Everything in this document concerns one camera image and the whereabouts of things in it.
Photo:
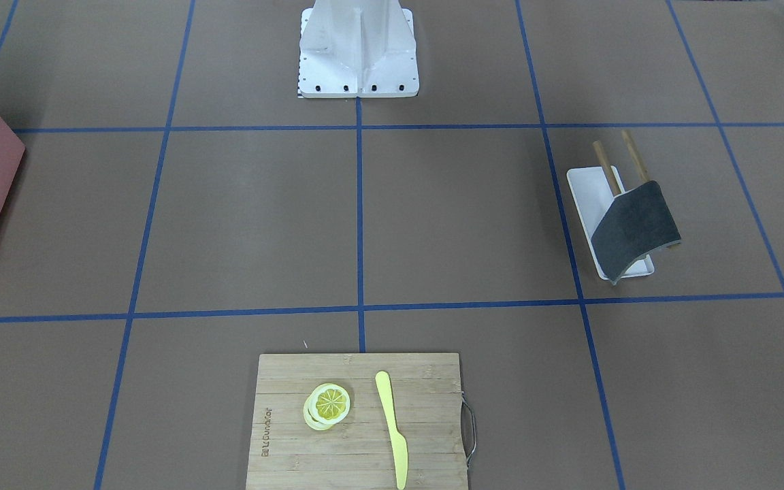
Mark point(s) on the grey wiping cloth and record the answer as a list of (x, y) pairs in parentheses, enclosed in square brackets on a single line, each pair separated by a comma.
[(637, 223)]

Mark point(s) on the yellow lemon slice toy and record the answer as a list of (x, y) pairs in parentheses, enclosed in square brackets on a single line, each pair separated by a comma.
[(326, 406)]

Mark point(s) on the white rectangular tray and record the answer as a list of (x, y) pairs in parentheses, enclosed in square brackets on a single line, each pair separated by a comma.
[(592, 199)]

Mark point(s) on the yellow plastic knife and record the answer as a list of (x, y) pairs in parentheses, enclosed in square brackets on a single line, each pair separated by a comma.
[(398, 442)]

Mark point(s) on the wooden rack rod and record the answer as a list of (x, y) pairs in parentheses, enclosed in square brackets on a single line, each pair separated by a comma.
[(607, 168), (635, 155)]

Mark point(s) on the bamboo cutting board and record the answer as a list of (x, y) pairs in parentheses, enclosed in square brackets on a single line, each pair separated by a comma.
[(356, 453)]

